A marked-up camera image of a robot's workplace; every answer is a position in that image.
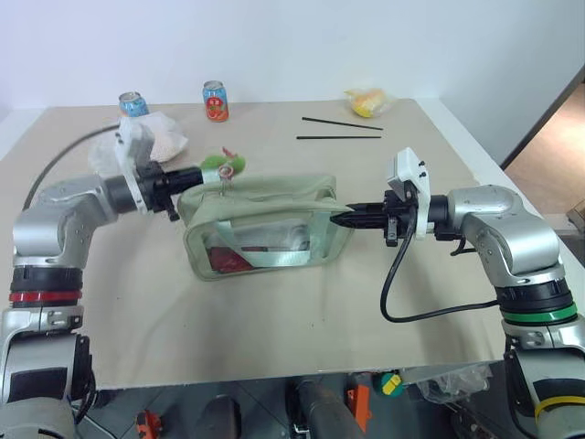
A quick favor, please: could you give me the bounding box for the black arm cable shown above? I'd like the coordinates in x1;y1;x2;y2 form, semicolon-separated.
25;123;123;212
379;200;504;324

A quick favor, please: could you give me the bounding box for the green plush keychain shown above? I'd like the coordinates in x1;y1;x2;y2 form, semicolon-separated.
199;146;248;180

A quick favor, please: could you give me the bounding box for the orange drink can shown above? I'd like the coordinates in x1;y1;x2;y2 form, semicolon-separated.
202;80;230;123

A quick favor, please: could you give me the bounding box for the blue drink can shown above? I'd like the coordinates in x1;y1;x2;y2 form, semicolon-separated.
118;91;150;119

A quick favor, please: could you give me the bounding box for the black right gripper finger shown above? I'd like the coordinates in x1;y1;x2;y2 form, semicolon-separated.
329;210;388;230
345;201;388;216

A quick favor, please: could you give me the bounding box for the clear bag of white beads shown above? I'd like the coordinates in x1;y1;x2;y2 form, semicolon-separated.
88;112;190;174

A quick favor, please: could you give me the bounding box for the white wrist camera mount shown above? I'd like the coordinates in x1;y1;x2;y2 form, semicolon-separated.
387;146;433;240
113;116;157;214

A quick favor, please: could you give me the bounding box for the black cylinder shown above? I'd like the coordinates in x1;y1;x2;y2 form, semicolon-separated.
284;376;367;439

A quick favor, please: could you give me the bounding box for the black chopstick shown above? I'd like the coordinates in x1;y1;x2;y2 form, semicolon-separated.
295;134;383;140
301;116;385;132

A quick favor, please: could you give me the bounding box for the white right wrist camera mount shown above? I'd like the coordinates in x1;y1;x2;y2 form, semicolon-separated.
387;146;433;240

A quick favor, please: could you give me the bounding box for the clear bag of yellow fruit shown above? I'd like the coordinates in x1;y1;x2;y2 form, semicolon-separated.
343;87;399;118

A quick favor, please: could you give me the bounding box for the orange tool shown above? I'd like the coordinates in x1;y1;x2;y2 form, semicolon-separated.
345;384;373;434

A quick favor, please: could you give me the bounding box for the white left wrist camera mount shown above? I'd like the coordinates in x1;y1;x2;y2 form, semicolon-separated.
113;116;157;214

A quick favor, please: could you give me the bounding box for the green zip pouch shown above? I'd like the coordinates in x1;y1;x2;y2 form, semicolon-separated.
176;172;356;282

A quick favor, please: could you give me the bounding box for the beige table mat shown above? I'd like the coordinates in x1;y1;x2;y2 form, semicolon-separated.
0;97;522;392

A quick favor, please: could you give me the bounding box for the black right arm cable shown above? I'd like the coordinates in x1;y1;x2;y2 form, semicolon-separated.
379;200;504;324

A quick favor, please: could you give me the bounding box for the crumpled clear plastic bag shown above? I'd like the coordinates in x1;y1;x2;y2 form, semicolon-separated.
412;364;494;406

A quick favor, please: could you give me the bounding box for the small orange black object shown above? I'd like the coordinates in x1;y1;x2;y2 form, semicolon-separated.
135;409;162;439

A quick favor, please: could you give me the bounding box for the red packet inside pouch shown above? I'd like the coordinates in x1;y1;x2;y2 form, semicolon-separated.
208;246;255;274

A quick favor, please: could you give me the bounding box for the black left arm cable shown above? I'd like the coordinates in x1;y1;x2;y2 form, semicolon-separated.
25;123;123;212

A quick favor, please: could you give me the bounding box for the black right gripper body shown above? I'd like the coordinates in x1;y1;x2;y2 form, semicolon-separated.
380;188;420;249

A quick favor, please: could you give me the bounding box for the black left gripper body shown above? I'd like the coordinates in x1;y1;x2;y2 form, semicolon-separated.
136;162;180;222

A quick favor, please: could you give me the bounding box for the green yellow round object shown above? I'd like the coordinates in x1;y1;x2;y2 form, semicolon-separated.
373;371;404;398

